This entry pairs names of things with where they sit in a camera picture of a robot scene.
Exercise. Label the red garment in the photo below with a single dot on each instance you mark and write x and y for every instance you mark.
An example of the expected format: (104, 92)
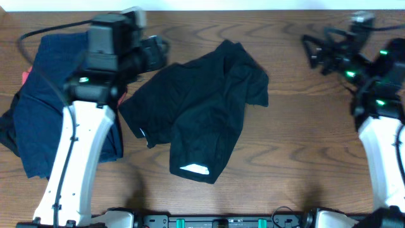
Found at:
(25, 75)

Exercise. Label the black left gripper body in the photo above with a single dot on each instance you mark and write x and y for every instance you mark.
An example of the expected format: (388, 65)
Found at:
(152, 57)

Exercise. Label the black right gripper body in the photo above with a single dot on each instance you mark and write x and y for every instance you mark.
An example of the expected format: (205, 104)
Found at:
(349, 66)

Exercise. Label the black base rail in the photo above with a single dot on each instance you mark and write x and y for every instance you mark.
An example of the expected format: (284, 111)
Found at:
(221, 221)

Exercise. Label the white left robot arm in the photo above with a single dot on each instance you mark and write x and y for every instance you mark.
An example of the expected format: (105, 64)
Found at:
(117, 53)

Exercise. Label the navy blue folded garment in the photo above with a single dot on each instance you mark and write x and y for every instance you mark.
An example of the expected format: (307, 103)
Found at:
(38, 116)

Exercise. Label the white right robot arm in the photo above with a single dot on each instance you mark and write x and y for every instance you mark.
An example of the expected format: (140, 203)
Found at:
(378, 115)

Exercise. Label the black garment under pile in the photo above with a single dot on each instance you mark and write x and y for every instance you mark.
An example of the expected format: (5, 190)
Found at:
(8, 132)

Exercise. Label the black shorts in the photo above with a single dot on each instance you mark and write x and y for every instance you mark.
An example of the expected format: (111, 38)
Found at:
(198, 109)

